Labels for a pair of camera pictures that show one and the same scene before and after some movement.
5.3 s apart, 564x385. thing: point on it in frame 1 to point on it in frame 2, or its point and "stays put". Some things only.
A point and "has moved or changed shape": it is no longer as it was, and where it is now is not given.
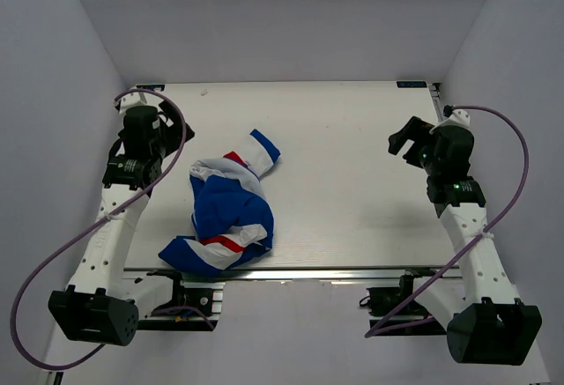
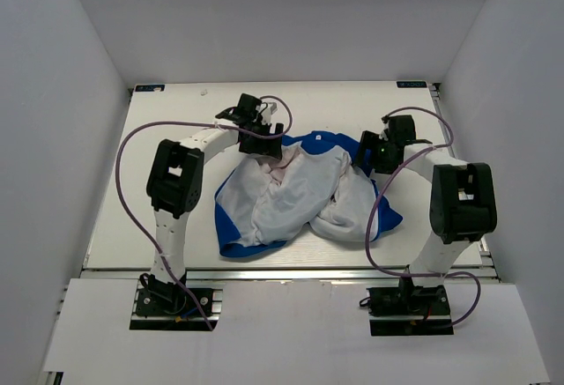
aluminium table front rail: (302, 274) stays put
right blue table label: (411, 84) stays put
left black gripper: (177, 122) to (269, 147)
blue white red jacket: (232, 212) has moved or changed shape
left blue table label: (152, 86) stays put
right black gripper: (415, 130) to (370, 140)
